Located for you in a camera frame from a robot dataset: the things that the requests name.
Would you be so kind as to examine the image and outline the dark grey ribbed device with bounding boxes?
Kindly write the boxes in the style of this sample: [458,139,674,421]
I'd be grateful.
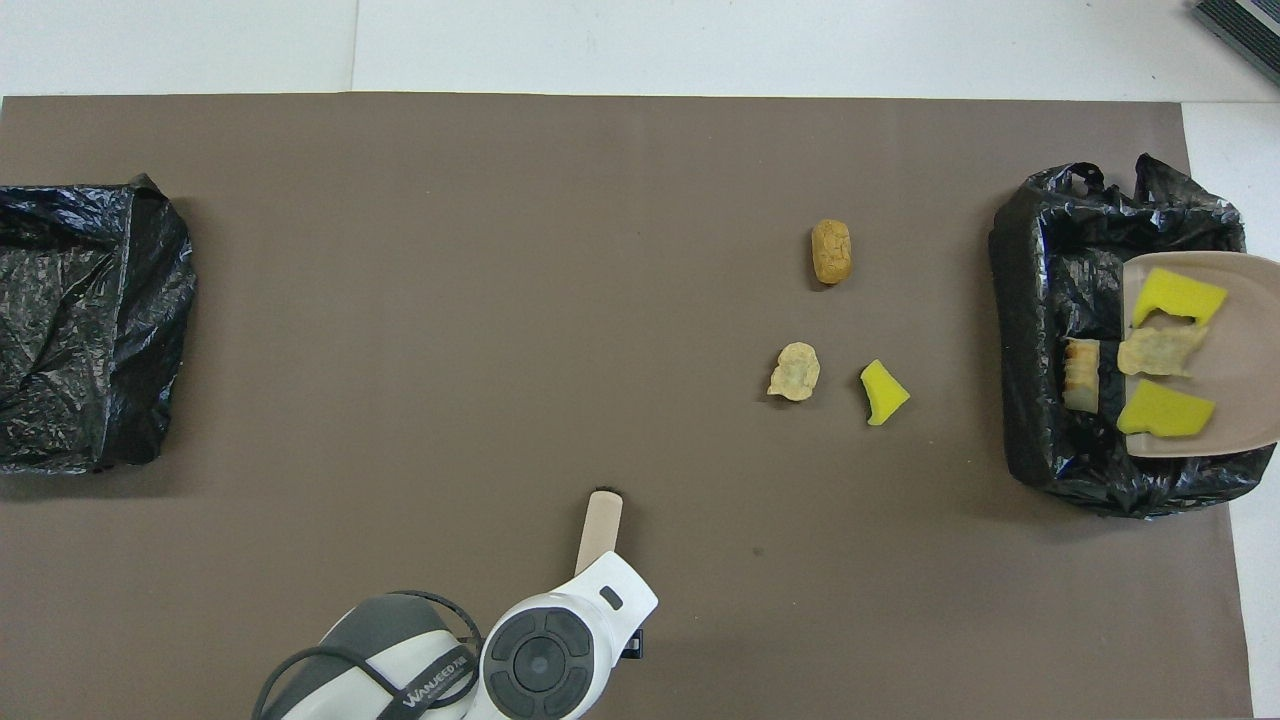
[1192,0,1280,86]

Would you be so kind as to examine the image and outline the beige plastic dustpan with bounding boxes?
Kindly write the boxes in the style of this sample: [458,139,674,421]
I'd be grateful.
[1122,252,1280,459]

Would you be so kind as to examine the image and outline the bin covered black bag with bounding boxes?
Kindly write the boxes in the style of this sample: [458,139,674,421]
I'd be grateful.
[0,174,198,476]

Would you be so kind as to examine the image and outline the brown table mat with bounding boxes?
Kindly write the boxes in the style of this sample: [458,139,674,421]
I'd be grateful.
[0,93,1254,720]

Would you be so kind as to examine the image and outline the yellow blocky sponge piece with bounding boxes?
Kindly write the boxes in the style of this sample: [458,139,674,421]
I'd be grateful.
[1116,379,1218,438]

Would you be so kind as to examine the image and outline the brown oblong bread roll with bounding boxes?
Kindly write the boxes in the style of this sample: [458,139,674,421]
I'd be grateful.
[811,219,853,286]

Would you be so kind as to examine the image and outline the pale translucent piece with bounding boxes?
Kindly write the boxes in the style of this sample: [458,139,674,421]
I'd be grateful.
[1117,325,1210,379]

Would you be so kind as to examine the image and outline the open bin black bag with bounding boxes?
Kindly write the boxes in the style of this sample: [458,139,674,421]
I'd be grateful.
[988,153,1280,519]

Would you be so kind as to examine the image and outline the beige food piece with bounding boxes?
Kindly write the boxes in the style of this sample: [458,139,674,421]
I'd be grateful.
[767,342,821,403]

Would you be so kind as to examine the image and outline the orange striped food piece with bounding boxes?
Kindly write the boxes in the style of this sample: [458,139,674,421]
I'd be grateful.
[1062,338,1102,414]

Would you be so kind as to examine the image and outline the beige brush black bristles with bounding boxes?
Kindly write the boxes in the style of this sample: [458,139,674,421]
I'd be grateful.
[574,488,625,579]

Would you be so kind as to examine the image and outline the yellow wedge sponge piece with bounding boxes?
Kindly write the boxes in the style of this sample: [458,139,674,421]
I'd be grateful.
[861,359,911,427]

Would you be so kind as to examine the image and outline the yellow notched sponge piece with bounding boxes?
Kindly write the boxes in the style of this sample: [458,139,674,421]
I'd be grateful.
[1130,267,1229,329]

